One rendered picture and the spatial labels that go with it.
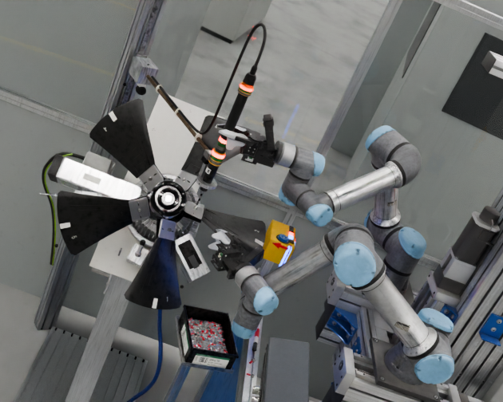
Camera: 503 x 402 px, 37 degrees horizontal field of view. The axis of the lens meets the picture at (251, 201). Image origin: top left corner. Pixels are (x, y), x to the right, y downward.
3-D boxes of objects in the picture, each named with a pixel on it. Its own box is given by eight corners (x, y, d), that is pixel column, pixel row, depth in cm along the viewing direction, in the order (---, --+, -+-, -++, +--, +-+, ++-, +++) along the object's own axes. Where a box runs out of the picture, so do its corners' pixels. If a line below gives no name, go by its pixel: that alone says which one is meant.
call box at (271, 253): (262, 239, 298) (272, 218, 293) (285, 249, 299) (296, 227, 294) (259, 261, 284) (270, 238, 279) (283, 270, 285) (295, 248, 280)
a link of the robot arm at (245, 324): (255, 323, 240) (268, 297, 235) (251, 344, 230) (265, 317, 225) (232, 314, 240) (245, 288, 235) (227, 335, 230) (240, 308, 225)
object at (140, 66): (125, 72, 287) (132, 52, 284) (142, 74, 292) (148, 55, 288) (136, 84, 281) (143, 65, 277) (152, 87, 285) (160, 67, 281)
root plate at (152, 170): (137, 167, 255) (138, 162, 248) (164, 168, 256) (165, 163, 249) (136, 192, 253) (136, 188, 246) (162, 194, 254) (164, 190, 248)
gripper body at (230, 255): (215, 241, 236) (234, 266, 228) (238, 238, 241) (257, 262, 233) (208, 260, 240) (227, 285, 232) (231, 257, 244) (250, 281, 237)
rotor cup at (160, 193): (145, 182, 256) (147, 174, 244) (188, 185, 259) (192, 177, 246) (143, 224, 254) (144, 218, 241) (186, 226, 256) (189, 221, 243)
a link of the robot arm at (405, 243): (398, 274, 280) (415, 246, 274) (376, 251, 289) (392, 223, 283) (419, 273, 288) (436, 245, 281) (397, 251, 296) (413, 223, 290)
